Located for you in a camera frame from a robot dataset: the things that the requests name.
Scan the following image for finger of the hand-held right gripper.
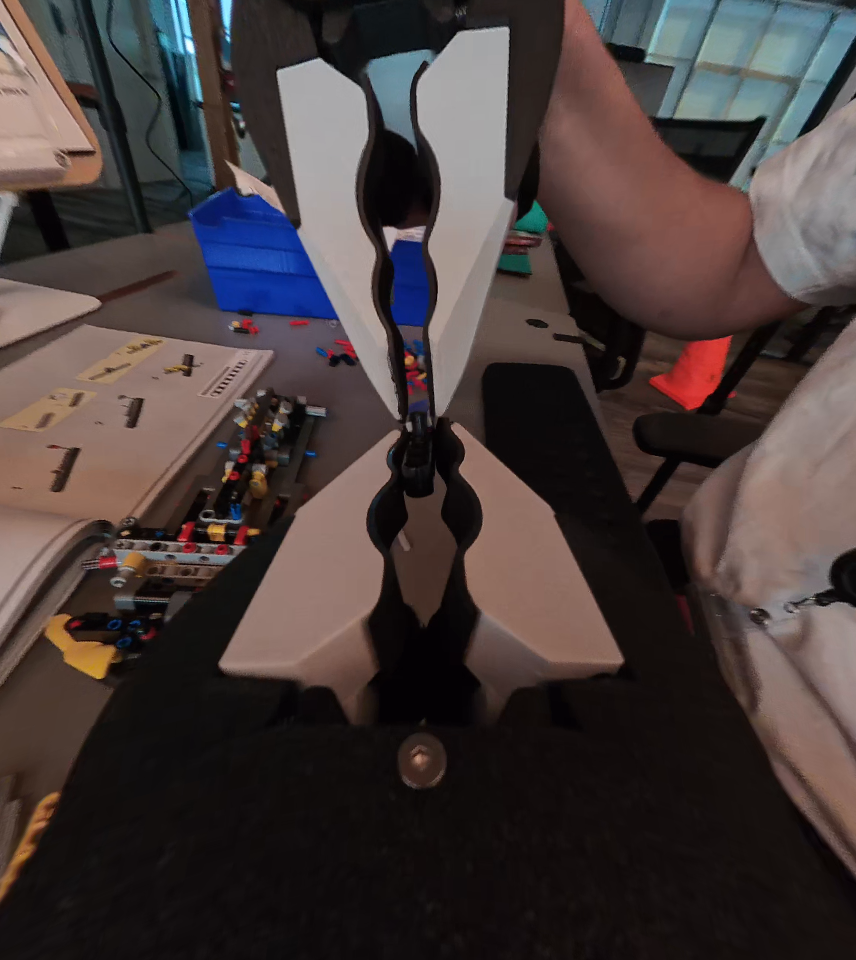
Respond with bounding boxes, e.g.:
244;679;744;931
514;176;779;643
409;26;517;421
276;58;408;423

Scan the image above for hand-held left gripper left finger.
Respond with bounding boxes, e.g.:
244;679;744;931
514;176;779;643
218;431;408;725

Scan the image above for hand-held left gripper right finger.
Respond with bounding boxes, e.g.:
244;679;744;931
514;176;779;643
435;420;626;721

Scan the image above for black lego beam with red pins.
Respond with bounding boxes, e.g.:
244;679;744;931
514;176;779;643
396;411;445;500

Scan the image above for person's right forearm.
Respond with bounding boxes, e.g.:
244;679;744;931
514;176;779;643
536;0;807;340

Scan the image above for partly built lego car chassis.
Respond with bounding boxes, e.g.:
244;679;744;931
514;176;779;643
45;388;327;680

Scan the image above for crumpled white paper bag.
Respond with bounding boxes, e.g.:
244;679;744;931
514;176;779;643
224;159;288;220

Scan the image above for teal carrying case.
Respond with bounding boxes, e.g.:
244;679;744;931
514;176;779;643
497;202;555;277

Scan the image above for blue plastic bin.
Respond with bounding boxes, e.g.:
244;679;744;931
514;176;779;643
188;187;429;320

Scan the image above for scattered red and blue pins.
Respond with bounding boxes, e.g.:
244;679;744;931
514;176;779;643
229;317;436;399

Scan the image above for black office chair with armrests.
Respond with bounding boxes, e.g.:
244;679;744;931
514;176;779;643
634;411;768;519

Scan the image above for wooden clipboard with instruction sheet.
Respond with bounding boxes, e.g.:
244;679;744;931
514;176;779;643
0;0;102;198

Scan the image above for orange traffic cone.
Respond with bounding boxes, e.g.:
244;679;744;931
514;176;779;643
649;335;736;412

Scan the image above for open instruction booklet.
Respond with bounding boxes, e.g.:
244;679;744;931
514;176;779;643
0;324;276;751

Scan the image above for white clipboard stand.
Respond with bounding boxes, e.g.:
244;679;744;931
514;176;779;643
0;191;102;370

